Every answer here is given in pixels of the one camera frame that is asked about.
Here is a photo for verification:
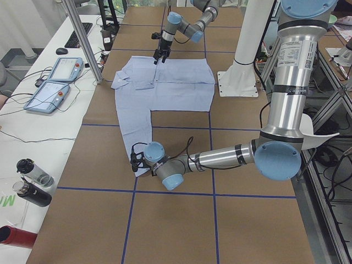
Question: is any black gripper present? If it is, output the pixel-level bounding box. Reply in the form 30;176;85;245
153;38;172;64

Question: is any light blue striped shirt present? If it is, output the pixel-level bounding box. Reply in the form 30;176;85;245
111;56;216;178

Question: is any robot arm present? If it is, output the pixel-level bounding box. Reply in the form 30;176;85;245
151;0;225;64
142;1;337;190

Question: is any black keyboard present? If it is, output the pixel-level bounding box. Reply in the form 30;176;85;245
64;22;94;49

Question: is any upper teach pendant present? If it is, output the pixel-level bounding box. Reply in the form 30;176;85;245
47;57;84;83

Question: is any teach pendant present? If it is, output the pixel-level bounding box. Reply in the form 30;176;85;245
24;81;70;114
47;57;84;83

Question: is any black computer mouse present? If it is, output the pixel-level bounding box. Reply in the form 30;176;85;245
56;47;68;55

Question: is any lower teach pendant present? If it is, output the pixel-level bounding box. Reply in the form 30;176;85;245
24;81;70;114

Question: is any clear water bottle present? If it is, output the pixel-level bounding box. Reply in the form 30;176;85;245
16;158;54;188

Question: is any white curved plastic sheet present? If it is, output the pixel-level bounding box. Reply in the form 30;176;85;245
299;113;339;150

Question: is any green bowl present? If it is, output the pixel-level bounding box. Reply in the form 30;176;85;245
328;14;338;28

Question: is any black water bottle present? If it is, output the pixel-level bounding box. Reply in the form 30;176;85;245
13;180;52;207

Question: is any red bottle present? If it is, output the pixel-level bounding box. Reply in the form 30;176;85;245
1;225;37;249

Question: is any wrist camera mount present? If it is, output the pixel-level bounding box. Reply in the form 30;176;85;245
151;32;162;40
130;142;151;173

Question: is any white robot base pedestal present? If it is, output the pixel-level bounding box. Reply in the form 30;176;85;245
217;0;276;97

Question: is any aluminium frame post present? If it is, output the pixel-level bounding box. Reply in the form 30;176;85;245
62;0;103;84

